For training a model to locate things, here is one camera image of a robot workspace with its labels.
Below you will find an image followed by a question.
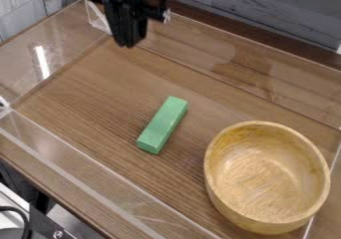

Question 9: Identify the clear acrylic corner bracket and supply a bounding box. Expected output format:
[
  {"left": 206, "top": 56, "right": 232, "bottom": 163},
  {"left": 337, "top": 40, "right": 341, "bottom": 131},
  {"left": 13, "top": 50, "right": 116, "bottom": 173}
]
[{"left": 85, "top": 0, "right": 112, "bottom": 35}]

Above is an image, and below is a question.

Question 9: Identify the black cable lower left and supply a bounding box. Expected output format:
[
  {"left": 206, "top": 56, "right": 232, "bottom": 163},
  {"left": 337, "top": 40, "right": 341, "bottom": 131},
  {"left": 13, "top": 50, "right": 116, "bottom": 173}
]
[{"left": 0, "top": 205, "right": 32, "bottom": 239}]

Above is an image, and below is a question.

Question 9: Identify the brown wooden bowl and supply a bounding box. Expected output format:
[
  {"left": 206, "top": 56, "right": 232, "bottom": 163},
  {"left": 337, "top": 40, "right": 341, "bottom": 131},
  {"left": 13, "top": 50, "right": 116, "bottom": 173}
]
[{"left": 203, "top": 120, "right": 330, "bottom": 235}]

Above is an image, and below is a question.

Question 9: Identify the black metal bracket with screw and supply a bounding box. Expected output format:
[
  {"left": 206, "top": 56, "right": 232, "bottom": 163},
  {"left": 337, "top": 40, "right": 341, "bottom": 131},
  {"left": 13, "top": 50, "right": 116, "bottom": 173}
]
[{"left": 29, "top": 205, "right": 77, "bottom": 239}]

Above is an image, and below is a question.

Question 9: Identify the clear acrylic enclosure wall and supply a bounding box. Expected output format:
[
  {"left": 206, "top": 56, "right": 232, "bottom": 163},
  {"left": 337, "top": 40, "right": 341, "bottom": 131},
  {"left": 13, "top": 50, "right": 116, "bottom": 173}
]
[{"left": 0, "top": 1, "right": 341, "bottom": 239}]

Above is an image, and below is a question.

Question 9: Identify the green rectangular block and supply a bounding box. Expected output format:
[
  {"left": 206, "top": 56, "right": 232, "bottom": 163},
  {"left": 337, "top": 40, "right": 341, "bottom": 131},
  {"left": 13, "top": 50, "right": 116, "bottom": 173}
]
[{"left": 136, "top": 97, "right": 187, "bottom": 154}]

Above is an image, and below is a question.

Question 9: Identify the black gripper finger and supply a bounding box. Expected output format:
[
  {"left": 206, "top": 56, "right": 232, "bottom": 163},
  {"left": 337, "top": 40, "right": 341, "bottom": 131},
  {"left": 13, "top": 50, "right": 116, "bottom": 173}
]
[
  {"left": 105, "top": 2, "right": 129, "bottom": 47},
  {"left": 127, "top": 8, "right": 148, "bottom": 48}
]

